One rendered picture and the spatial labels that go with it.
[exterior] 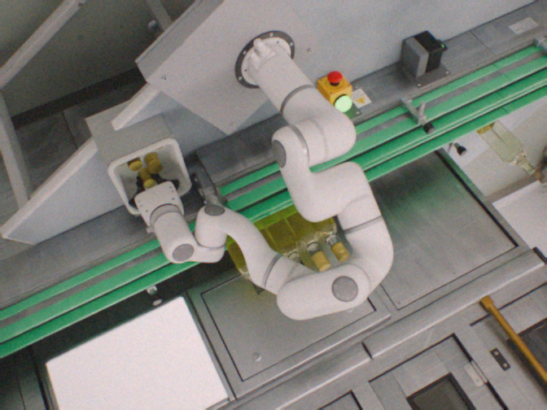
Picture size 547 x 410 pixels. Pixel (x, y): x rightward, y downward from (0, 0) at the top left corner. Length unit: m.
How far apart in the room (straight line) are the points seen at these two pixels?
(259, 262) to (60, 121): 1.15
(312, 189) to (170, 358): 0.70
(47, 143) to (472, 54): 1.42
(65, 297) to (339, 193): 0.79
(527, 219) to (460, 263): 3.78
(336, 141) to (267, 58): 0.26
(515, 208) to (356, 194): 4.43
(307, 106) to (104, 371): 0.89
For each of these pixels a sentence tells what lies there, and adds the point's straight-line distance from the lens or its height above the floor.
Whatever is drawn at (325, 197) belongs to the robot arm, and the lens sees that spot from 1.10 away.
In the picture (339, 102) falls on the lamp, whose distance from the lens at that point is 1.54.
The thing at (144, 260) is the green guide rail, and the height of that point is 0.93.
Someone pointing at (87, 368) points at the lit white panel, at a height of 1.06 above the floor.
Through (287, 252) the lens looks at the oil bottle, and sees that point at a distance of 1.49.
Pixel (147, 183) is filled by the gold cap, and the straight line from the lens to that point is 1.47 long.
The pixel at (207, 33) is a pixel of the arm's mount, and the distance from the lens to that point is 1.22.
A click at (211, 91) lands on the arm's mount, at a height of 0.81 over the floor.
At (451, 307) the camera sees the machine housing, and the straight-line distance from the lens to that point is 1.64.
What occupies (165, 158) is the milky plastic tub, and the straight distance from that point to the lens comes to 1.49.
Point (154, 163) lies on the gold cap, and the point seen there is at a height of 0.81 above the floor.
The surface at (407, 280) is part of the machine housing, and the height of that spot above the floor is 1.24.
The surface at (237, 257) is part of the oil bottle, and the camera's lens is 1.49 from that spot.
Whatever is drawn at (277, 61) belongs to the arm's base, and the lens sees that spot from 1.27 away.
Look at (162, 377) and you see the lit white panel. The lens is 1.58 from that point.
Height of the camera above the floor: 1.71
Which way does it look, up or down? 30 degrees down
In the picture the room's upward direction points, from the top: 149 degrees clockwise
